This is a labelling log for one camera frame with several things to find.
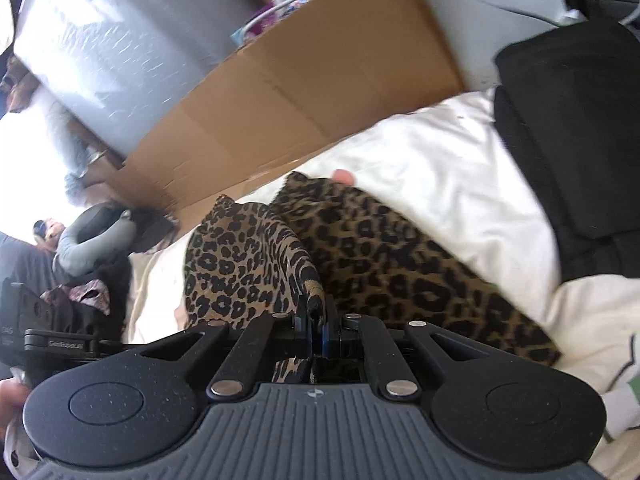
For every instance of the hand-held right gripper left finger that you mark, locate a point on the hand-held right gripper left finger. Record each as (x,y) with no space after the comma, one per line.
(300,332)

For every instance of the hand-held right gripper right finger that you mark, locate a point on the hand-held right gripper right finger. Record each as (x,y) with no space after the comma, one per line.
(325,342)

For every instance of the leopard print pants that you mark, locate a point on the leopard print pants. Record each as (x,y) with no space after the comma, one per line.
(380,255)

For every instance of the black clothes pile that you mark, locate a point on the black clothes pile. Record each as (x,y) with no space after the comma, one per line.
(107,280)

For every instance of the black folded clothes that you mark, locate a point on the black folded clothes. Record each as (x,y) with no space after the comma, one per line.
(575,135)

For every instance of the person's left hand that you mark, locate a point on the person's left hand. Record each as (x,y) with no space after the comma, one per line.
(10,402)

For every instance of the floral patterned cloth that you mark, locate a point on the floral patterned cloth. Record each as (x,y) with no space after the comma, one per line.
(82,295)

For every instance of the dark grey pillow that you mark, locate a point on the dark grey pillow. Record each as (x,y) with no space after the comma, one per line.
(20,260)

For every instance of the grey neck pillow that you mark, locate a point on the grey neck pillow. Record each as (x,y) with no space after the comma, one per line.
(75,255)

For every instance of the small plush toy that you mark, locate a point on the small plush toy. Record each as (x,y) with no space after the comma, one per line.
(47,235)

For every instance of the dark cloth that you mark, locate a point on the dark cloth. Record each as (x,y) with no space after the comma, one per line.
(150,230)

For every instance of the white fluffy pillow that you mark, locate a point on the white fluffy pillow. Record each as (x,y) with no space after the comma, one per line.
(65,130)

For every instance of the cream printed blanket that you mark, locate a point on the cream printed blanket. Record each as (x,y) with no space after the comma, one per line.
(440,170)

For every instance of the brown cardboard box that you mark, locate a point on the brown cardboard box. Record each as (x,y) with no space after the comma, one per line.
(300,90)

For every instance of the grey plastic-wrapped appliance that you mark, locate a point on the grey plastic-wrapped appliance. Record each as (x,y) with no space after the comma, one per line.
(125,50)

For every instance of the purple printed packet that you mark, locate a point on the purple printed packet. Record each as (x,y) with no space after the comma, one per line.
(272,12)

